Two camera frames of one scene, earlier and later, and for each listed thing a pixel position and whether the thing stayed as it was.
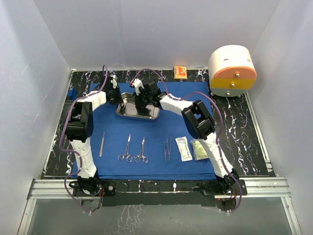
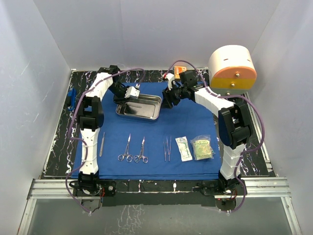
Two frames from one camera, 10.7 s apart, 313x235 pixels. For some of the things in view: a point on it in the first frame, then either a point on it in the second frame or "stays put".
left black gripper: (120, 100) -> (122, 100)
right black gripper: (137, 99) -> (168, 98)
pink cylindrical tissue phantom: (232, 70) stays put
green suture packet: (198, 150) stays put
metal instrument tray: (128, 109) stays put
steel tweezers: (165, 149) stays put
